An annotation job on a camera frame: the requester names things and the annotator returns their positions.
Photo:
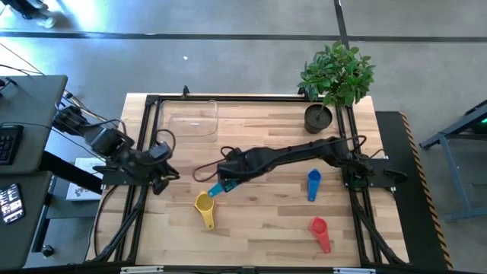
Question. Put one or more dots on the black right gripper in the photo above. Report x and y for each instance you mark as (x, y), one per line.
(234, 167)

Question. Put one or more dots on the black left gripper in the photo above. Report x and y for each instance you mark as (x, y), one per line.
(158, 167)

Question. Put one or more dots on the teal measuring cup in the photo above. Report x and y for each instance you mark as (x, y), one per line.
(215, 190)

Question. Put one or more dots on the yellow measuring cup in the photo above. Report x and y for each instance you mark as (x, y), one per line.
(204, 205)

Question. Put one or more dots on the blue measuring cup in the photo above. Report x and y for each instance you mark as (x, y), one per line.
(314, 182)

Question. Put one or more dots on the red measuring cup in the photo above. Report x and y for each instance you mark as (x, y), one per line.
(319, 228)

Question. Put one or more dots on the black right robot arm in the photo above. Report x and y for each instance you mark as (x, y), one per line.
(296, 152)

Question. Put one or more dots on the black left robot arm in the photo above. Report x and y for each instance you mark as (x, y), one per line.
(106, 142)

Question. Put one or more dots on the clear plastic basket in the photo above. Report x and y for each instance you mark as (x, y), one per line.
(190, 122)

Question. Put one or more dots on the white printed booklet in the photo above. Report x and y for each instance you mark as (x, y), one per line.
(81, 190)

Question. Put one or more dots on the white label strip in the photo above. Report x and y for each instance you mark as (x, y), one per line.
(141, 269)
(354, 271)

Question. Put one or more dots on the black diagonal desk beam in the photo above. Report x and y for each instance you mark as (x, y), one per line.
(64, 171)

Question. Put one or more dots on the black plant pot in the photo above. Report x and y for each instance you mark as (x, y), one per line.
(317, 120)

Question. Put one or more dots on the green leafy plant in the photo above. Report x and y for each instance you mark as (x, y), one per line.
(336, 74)

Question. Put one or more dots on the low grey desk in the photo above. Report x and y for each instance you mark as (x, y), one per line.
(23, 236)

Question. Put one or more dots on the black smartphone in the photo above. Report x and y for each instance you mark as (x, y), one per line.
(11, 203)

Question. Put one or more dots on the black keyboard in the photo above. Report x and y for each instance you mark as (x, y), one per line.
(9, 144)

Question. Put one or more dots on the black oval object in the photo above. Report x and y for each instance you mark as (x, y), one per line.
(395, 176)

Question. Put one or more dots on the black hazard-striped floor mat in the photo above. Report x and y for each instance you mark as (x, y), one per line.
(411, 213)

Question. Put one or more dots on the person's foot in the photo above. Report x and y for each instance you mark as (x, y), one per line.
(32, 11)

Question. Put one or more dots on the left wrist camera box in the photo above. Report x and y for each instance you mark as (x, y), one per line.
(160, 149)

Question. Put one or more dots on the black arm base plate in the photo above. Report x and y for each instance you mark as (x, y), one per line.
(118, 179)
(374, 180)

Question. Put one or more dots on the black aluminium table frame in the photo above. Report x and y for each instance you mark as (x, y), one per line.
(228, 98)

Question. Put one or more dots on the blue-grey metal table frame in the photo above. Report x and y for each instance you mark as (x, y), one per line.
(452, 175)

